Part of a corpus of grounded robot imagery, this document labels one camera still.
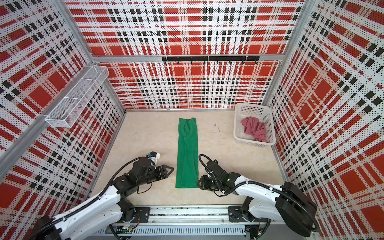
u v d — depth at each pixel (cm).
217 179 63
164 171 72
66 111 72
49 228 41
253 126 102
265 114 110
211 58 88
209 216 75
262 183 50
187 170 88
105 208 51
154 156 75
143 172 63
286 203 41
